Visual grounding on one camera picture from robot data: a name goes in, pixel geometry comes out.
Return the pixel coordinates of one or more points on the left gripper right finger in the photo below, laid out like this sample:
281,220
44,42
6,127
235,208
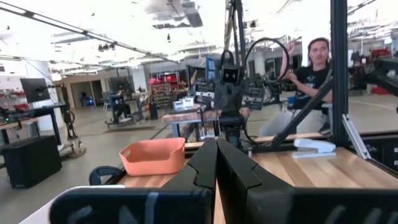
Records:
311,205

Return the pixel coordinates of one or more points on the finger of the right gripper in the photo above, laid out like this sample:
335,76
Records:
254,98
205,93

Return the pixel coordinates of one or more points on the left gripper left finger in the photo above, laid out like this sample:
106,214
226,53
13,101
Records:
140,205

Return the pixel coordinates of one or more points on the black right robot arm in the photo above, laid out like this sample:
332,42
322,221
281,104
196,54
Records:
231,124

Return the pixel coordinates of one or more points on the wooden workbench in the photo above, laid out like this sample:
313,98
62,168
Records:
186,117

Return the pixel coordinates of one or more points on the red parts rack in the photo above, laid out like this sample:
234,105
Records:
161,93

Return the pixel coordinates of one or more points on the coral orange plastic bin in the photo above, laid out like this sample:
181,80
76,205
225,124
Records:
152,161

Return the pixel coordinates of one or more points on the black table clamp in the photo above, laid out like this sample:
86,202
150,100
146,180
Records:
99,171

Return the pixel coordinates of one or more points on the person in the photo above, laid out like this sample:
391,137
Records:
308,77

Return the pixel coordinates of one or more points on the white stapler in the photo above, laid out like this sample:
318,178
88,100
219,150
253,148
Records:
314,146

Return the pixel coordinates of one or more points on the white plastic bin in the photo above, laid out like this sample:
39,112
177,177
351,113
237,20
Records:
37,216

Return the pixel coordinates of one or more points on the black cabinet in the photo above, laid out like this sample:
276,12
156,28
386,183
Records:
31,161

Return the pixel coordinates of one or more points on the black desk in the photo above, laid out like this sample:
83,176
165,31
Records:
31,112

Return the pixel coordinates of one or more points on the black monitor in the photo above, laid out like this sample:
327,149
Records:
34,90

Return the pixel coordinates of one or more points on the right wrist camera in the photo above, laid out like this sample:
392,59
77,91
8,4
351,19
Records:
230,75

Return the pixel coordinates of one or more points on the silver metal bracket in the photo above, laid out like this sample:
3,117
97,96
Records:
357,137

